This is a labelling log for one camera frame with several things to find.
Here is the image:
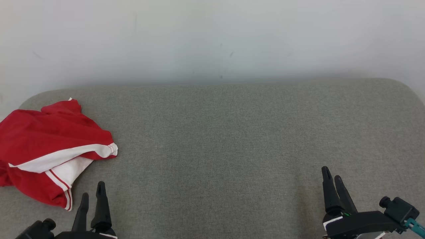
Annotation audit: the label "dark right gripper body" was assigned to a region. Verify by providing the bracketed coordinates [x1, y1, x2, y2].
[323, 211, 406, 239]

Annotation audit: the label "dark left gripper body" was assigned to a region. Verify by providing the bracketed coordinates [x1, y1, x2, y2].
[55, 229, 117, 239]

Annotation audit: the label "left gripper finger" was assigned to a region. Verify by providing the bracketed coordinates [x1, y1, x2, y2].
[72, 193, 89, 232]
[91, 181, 115, 229]

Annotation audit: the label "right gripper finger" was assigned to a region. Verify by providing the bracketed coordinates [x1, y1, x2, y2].
[321, 166, 344, 214]
[335, 175, 358, 213]

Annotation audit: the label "red basketball jersey white sleeves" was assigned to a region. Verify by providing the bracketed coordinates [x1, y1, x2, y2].
[0, 156, 94, 212]

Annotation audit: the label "red shorts with white band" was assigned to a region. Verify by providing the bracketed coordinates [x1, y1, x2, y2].
[0, 98, 119, 173]

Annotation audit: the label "grey fabric sofa cushion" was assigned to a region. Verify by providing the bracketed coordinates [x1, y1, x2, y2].
[0, 78, 425, 239]

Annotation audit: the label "teal plug camera cable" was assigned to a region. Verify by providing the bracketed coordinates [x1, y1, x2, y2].
[404, 217, 425, 239]

